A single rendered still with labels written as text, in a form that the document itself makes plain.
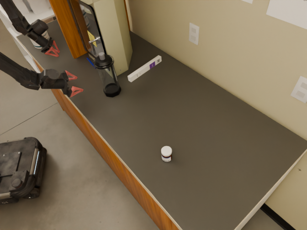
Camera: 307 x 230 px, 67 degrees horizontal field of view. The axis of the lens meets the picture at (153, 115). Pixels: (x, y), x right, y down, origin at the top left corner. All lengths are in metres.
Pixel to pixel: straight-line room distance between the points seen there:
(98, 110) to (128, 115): 0.18
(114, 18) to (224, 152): 0.88
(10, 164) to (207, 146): 1.67
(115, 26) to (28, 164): 1.39
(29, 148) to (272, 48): 1.98
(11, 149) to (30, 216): 0.59
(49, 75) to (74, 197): 1.25
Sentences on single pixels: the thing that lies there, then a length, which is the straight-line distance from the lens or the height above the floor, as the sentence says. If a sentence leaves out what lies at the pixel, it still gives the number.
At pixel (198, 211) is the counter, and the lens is 1.01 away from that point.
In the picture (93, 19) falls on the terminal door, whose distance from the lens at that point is 1.32.
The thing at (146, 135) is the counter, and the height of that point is 0.94.
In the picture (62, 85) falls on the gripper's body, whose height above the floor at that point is 1.11.
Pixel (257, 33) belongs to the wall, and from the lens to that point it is 1.16.
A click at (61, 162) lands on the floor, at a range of 2.41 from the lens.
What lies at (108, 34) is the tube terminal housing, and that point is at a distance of 1.36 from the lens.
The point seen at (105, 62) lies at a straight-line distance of 1.24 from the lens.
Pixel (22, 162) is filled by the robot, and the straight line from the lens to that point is 2.28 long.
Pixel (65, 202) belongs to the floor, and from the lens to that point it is 2.21.
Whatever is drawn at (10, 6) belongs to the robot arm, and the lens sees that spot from 1.55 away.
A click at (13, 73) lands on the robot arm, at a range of 1.21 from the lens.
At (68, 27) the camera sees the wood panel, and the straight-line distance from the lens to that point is 1.67.
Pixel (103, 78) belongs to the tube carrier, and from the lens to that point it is 1.30.
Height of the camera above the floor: 1.90
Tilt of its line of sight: 50 degrees down
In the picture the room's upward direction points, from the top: 7 degrees counter-clockwise
